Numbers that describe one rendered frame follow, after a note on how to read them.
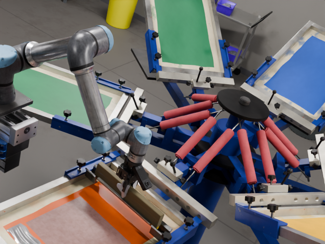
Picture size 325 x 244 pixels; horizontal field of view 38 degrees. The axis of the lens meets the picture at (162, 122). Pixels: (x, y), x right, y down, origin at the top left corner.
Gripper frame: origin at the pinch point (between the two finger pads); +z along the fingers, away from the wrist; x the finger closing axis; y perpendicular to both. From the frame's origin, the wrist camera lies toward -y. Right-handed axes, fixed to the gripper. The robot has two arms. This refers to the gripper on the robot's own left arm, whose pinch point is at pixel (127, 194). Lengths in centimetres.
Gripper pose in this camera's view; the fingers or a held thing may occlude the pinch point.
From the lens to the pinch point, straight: 216.8
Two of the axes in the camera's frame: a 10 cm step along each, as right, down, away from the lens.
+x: -6.3, 2.5, -7.3
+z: -2.8, 8.1, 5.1
